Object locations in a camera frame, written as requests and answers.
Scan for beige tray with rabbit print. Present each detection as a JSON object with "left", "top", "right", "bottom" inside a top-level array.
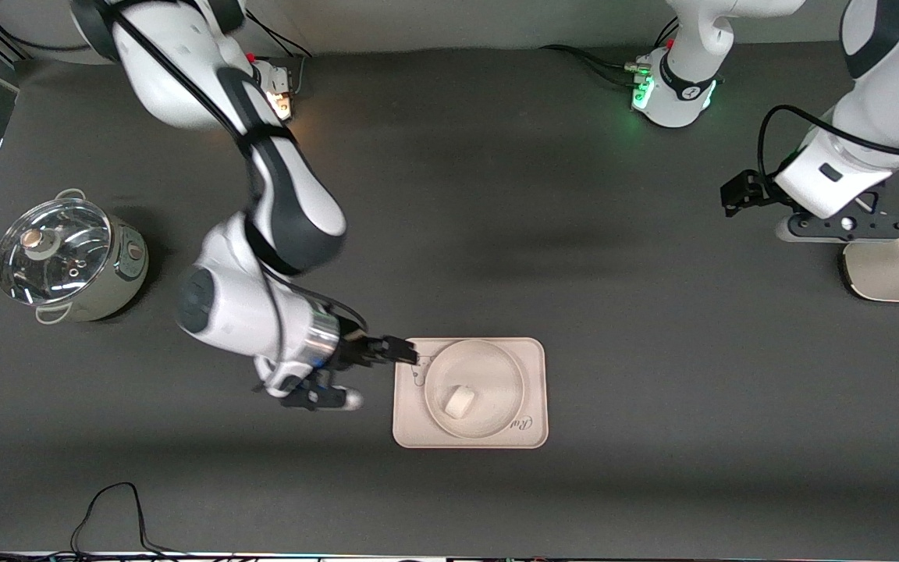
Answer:
[{"left": 393, "top": 337, "right": 549, "bottom": 450}]

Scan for black left arm base cables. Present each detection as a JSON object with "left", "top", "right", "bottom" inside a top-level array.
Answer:
[{"left": 537, "top": 17, "right": 680, "bottom": 88}]

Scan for round beige plate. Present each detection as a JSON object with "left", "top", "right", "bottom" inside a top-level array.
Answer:
[{"left": 424, "top": 339, "right": 527, "bottom": 439}]

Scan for pale green electric pot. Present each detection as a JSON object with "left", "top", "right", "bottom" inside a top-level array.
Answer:
[{"left": 0, "top": 187, "right": 150, "bottom": 325}]

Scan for cream white toaster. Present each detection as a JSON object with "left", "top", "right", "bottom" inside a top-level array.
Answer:
[{"left": 842, "top": 213, "right": 899, "bottom": 302}]

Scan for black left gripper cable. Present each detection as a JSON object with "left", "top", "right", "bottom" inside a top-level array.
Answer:
[{"left": 755, "top": 105, "right": 899, "bottom": 188}]

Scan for glass pot lid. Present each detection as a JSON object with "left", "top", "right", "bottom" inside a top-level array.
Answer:
[{"left": 0, "top": 197, "right": 112, "bottom": 305}]

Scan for small white bun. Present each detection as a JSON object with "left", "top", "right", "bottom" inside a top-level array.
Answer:
[{"left": 444, "top": 385, "right": 475, "bottom": 420}]

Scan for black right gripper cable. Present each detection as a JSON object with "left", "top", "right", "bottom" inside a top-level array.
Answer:
[{"left": 106, "top": 0, "right": 368, "bottom": 372}]

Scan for thin black floor cable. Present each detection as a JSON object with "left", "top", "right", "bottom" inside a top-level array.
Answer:
[{"left": 69, "top": 482, "right": 187, "bottom": 560}]

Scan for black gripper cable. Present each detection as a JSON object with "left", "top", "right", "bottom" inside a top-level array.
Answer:
[
  {"left": 755, "top": 105, "right": 899, "bottom": 188},
  {"left": 106, "top": 0, "right": 368, "bottom": 372}
]

